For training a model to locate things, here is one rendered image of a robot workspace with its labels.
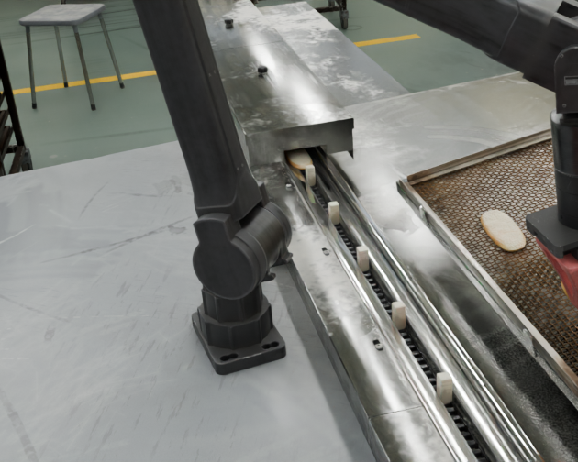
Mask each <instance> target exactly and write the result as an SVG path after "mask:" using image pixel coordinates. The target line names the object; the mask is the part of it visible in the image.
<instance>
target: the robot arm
mask: <svg viewBox="0 0 578 462"><path fill-rule="evenodd" d="M373 1H375V2H377V3H379V4H382V5H384V6H387V7H389V8H392V9H393V10H395V11H397V12H400V13H402V14H404V15H406V16H408V17H412V18H414V19H415V20H417V21H420V22H422V23H424V24H426V25H429V26H431V27H433V28H435V29H438V30H440V31H442V32H444V33H446V34H449V35H451V36H453V37H454V38H456V39H459V40H461V41H463V42H465V43H467V44H469V45H471V46H473V47H475V48H477V49H478V50H481V51H482V52H483V53H484V54H485V55H486V56H487V57H489V58H491V59H492V60H494V61H497V62H499V63H501V64H503V65H505V66H507V67H509V68H511V69H513V70H515V71H518V72H521V73H523V74H524V75H523V77H522V78H523V79H525V80H528V81H530V82H532V83H535V84H537V85H539V86H541V87H543V88H545V89H548V90H550V91H552V92H554V93H555V97H556V107H555V108H554V109H553V110H552V111H551V113H550V128H551V140H552V151H553V163H554V174H555V185H556V197H557V204H556V205H553V206H551V207H548V208H545V209H542V210H539V211H537V212H534V213H531V214H527V215H526V227H527V231H529V233H530V234H532V235H533V236H536V242H537V243H538V245H539V247H540V248H541V250H542V251H543V252H544V254H545V255H546V257H547V258H548V260H549V261H550V263H551V264H552V266H553V267H554V268H555V269H556V271H557V272H558V274H559V276H560V278H561V281H562V283H563V286H564V288H565V290H566V291H567V294H568V296H569V298H570V300H571V303H572V304H573V305H574V306H575V307H576V308H577V309H578V2H577V1H574V0H373ZM132 2H133V5H134V7H135V10H136V13H137V16H138V19H139V23H140V26H141V29H142V32H143V35H144V38H145V40H146V44H147V47H148V50H149V53H150V57H151V60H152V63H153V66H154V69H155V71H156V74H157V77H158V80H159V83H160V86H161V91H162V94H163V97H164V100H165V103H166V105H167V108H168V111H169V114H170V117H171V120H172V124H173V127H174V130H175V133H176V136H177V139H178V142H179V145H180V148H181V151H182V153H183V158H184V161H185V164H186V168H187V170H188V174H189V177H190V181H191V184H192V189H193V194H194V206H195V211H196V214H197V218H198V219H197V220H196V221H195V222H194V223H193V226H194V229H195V233H196V236H197V239H198V242H199V244H198V245H197V247H196V248H195V251H194V254H193V267H194V271H195V275H196V277H197V278H198V279H199V280H200V282H201V283H202V284H203V288H202V289H201V293H202V299H203V302H202V303H201V305H200V306H198V307H197V311H196V312H194V313H192V322H193V328H194V330H195V332H196V334H197V336H198V338H199V340H200V342H201V344H202V346H203V348H204V350H205V352H206V354H207V356H208V358H209V360H210V362H211V364H212V366H213V368H214V370H215V372H216V373H217V374H219V375H227V374H229V373H233V372H236V371H240V370H243V369H248V368H252V367H255V366H259V365H261V364H265V363H268V362H272V361H274V360H278V359H281V358H284V357H285V356H286V346H285V341H284V340H283V338H282V336H281V335H280V333H279V332H278V330H277V329H276V327H275V326H274V324H273V321H272V305H271V304H270V303H269V301H268V299H267V297H266V296H265V295H264V294H263V293H262V287H261V283H262V282H265V281H273V280H274V278H275V277H276V274H275V273H271V272H270V268H271V267H275V266H279V265H283V264H287V262H288V261H289V260H290V259H291V258H292V256H293V253H292V252H288V251H287V248H288V247H289V245H290V243H291V240H292V235H293V232H292V227H291V223H290V221H289V219H288V217H287V216H286V214H285V213H284V211H283V210H282V209H281V208H280V207H279V206H277V205H276V204H275V203H272V202H271V201H270V199H269V195H268V193H267V190H266V186H265V183H264V182H263V181H256V180H255V179H254V178H253V176H252V174H251V172H250V168H249V165H248V163H247V161H246V158H245V155H244V152H243V149H242V146H241V144H240V141H239V135H238V132H237V129H236V126H235V123H234V119H233V116H232V114H231V110H230V107H229V103H228V99H227V95H226V92H225V89H224V85H223V83H222V80H221V76H220V73H219V69H218V67H217V61H216V58H215V55H214V51H213V49H212V46H211V42H210V39H209V36H208V33H207V30H206V24H205V21H204V18H203V15H202V11H201V8H200V5H199V2H198V0H132Z"/></svg>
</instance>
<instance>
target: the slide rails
mask: <svg viewBox="0 0 578 462"><path fill-rule="evenodd" d="M304 149H305V150H306V152H307V153H308V154H309V156H310V158H311V160H312V162H313V163H312V165H313V166H314V167H315V176H316V180H317V182H318V184H319V185H320V187H321V188H322V190H323V191H324V193H325V194H326V196H327V198H328V199H329V200H330V201H331V202H337V203H338V204H339V216H340V218H341V220H342V221H343V223H344V224H345V226H346V227H347V228H348V230H349V231H350V233H351V235H352V236H353V238H354V239H355V241H356V243H357V244H358V246H359V247H362V246H366V247H367V248H368V250H369V263H370V264H371V266H372V268H373V269H374V271H375V272H376V274H377V276H378V277H379V279H380V280H381V282H382V283H383V286H384V287H385V289H387V291H388V292H389V294H390V295H391V297H392V299H393V300H394V302H400V301H402V302H403V303H404V305H405V306H406V321H407V322H408V324H409V325H410V327H411V328H412V330H413V332H414V333H415V335H416V336H417V338H418V340H419V341H420V343H421V345H422V346H423V347H424V348H425V350H426V351H427V353H428V355H429V357H430V358H431V360H432V361H433V363H434V364H435V366H436V368H437V369H438V371H439V373H442V372H447V371H448V372H449V373H450V375H451V376H452V378H453V382H452V393H453V394H454V396H455V397H456V399H457V401H458V402H459V404H460V405H461V407H462V409H463V410H464V411H465V413H466V414H467V416H468V417H469V419H470V420H471V422H472V424H473V426H474V427H475V429H476V430H477V432H478V434H479V435H480V437H481V438H482V439H483V440H484V442H485V444H486V446H487V447H488V449H489V450H490V452H491V453H492V455H493V457H494V458H495V460H496V462H524V461H523V460H522V458H521V457H520V455H519V454H518V452H517V451H516V449H515V448H514V447H513V445H512V444H511V443H510V441H509V440H508V438H507V437H506V435H505V433H504V432H503V430H502V429H501V427H500V426H499V424H498V423H497V421H496V420H495V418H494V417H493V415H492V414H491V413H490V412H489V410H488V409H487V407H486V406H485V404H484V402H483V401H482V399H481V398H480V397H479V395H478V394H477V392H476V391H475V389H474V388H473V386H472V384H471V383H470V382H469V381H468V379H467V378H466V376H465V375H464V374H463V372H462V371H461V369H460V367H459V366H458V364H457V363H456V361H455V360H454V358H453V357H452V355H451V354H450V352H449V351H448V349H447V348H446V347H445V346H444V344H443V343H442V341H441V340H440V338H439V336H438V335H437V333H436V332H435V331H434V329H433V328H432V326H431V325H430V323H429V322H428V320H427V318H426V317H425V315H424V314H423V313H422V312H421V310H420V309H419V308H418V306H417V304H416V303H415V301H414V300H413V298H412V297H411V295H410V294H409V292H408V291H407V289H406V287H405V286H404V285H403V283H402V282H401V281H400V280H399V278H398V277H397V275H396V274H395V272H394V270H393V269H392V267H391V266H390V264H389V263H388V262H387V260H386V259H385V257H384V256H383V254H382V252H381V251H380V249H379V248H378V247H377V246H376V244H375V243H374V241H373V240H372V238H371V237H370V235H369V234H368V232H367V231H366V229H365V228H364V226H363V225H362V223H361V221H360V220H359V219H358V217H357V216H356V214H354V212H353V211H352V209H351V208H350V206H349V204H348V203H347V201H346V200H345V198H344V197H343V196H342V194H341V193H340V191H339V189H338V188H337V186H336V185H335V183H334V182H333V181H332V180H331V178H330V177H329V175H328V174H327V172H326V171H325V169H324V168H323V166H322V165H321V163H320V162H319V160H318V159H317V157H316V155H315V154H314V152H313V151H312V150H311V148H304ZM283 161H284V163H285V165H286V167H287V168H288V170H289V171H290V172H291V174H292V176H293V178H294V179H295V182H296V183H297V185H298V187H299V189H300V190H301V192H302V194H303V195H304V197H305V198H306V200H307V202H308V204H309V205H310V207H311V209H312V211H313V212H314V214H315V216H316V217H317V220H318V222H319V223H320V224H321V226H322V227H323V229H324V231H325V233H326V234H327V236H328V238H329V240H330V242H331V244H332V245H333V247H334V248H335V249H336V251H337V253H338V255H339V257H340V259H341V260H342V262H343V264H344V266H345V267H346V269H347V271H348V272H349V274H350V276H351V277H352V279H353V281H354V282H355V284H356V286H357V288H358V289H359V291H360V293H361V295H362V297H363V299H364V300H365V301H366V303H367V304H368V306H369V308H370V310H371V311H372V314H373V315H374V317H375V319H376V321H377V322H378V324H379V326H380V327H381V328H382V330H383V332H384V334H385V336H386V337H387V339H388V341H389V343H390V344H391V346H392V348H393V349H394V351H395V353H396V354H397V356H398V358H399V359H400V361H401V363H402V365H403V366H404V368H405V370H406V372H407V374H408V376H409V377H410V379H411V380H412V381H413V383H414V385H415V387H416V388H417V391H418V392H419V394H420V396H421V398H422V399H423V401H424V403H425V404H426V405H427V407H428V409H429V411H430V413H431V414H432V416H433V418H434V420H435V421H436V423H437V425H438V426H439V429H440V431H441V432H442V433H443V435H444V436H445V438H446V440H447V442H448V443H449V445H450V447H451V449H452V451H453V453H454V454H455V456H456V457H457V458H458V460H459V462H478V460H477V458H476V457H475V455H474V453H473V452H472V450H471V449H470V447H469V446H468V444H467V442H466V441H465V439H464V437H463V436H462V434H461V432H460V430H459V429H458V427H457V425H456V424H455V422H454V421H453V420H452V418H451V417H450V414H449V413H448V411H447V409H446V408H445V406H444V405H443V403H442V401H441V400H440V398H439V396H438V394H437V393H436V392H435V390H434V389H433V387H432V385H431V384H430V382H429V380H428V378H427V377H426V375H425V373H424V372H423V370H422V368H421V367H420V366H419V364H418V363H417V361H416V359H415V357H414V356H413V354H412V352H411V351H410V349H409V347H408V346H407V344H406V342H405V340H404V339H403V337H402V336H401V335H400V333H399V332H398V330H397V328H396V327H395V324H394V323H393V321H392V319H391V318H390V316H389V315H388V313H387V311H386V310H385V309H384V307H383V305H382V304H381V302H380V300H379V299H378V297H377V295H376V294H375V292H374V290H373V289H372V287H371V285H370V283H369V282H368V281H367V279H366V278H365V276H364V274H363V273H362V271H361V269H360V267H359V266H358V264H357V262H356V261H355V259H354V258H353V256H352V255H351V253H350V251H349V250H348V248H347V246H346V245H345V243H344V242H343V240H342V238H341V237H340V235H339V233H338V231H337V229H336V228H335V226H333V224H332V222H331V221H330V219H329V217H328V215H327V214H326V212H325V210H324V209H323V207H322V205H321V204H320V202H319V200H318V199H317V198H316V196H315V194H314V193H313V191H312V189H311V188H310V186H309V185H308V183H307V181H306V179H305V177H304V176H303V174H302V172H301V171H300V170H298V169H296V168H294V167H293V166H292V165H291V164H290V163H289V161H288V160H287V158H286V157H285V154H284V152H283Z"/></svg>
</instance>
